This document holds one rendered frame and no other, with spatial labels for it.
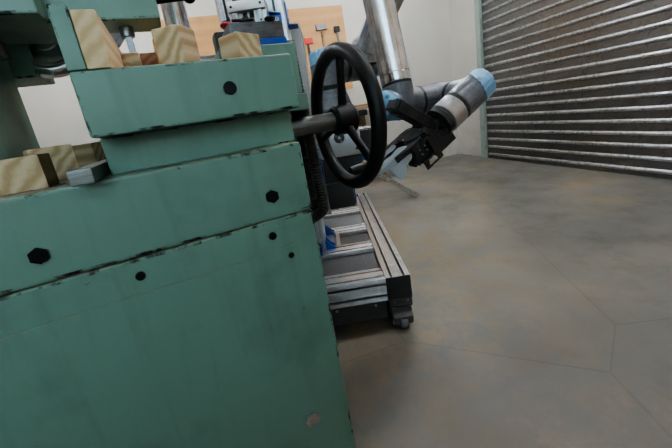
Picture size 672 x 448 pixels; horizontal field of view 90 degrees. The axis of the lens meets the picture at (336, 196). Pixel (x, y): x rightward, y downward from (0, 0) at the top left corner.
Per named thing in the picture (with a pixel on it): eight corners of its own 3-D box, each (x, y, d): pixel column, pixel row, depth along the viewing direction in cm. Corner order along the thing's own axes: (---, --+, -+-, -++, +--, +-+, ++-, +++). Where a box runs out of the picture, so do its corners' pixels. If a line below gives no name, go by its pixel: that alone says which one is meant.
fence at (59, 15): (87, 69, 30) (65, 2, 29) (65, 71, 29) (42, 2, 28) (143, 112, 83) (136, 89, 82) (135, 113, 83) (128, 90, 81)
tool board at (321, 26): (354, 87, 392) (342, 4, 370) (173, 114, 343) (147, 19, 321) (352, 88, 397) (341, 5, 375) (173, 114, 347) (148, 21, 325)
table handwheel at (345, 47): (396, 37, 51) (318, 42, 75) (270, 46, 43) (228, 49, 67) (395, 205, 63) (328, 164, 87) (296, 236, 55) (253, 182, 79)
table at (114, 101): (370, 96, 42) (364, 45, 41) (89, 139, 31) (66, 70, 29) (261, 119, 96) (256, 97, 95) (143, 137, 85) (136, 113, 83)
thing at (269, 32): (287, 43, 61) (281, 10, 59) (226, 48, 56) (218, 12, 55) (269, 58, 72) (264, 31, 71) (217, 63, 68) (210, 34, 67)
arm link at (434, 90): (404, 87, 90) (430, 83, 80) (438, 82, 93) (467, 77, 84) (407, 117, 92) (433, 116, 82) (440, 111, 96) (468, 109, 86)
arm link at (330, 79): (308, 90, 124) (302, 51, 121) (341, 85, 129) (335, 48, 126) (319, 86, 114) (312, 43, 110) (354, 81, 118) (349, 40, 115)
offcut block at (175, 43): (187, 65, 35) (177, 23, 34) (161, 70, 36) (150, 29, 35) (203, 68, 38) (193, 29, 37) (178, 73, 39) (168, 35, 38)
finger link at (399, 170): (392, 193, 72) (421, 165, 74) (378, 173, 70) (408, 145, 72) (385, 190, 75) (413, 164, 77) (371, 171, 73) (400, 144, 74)
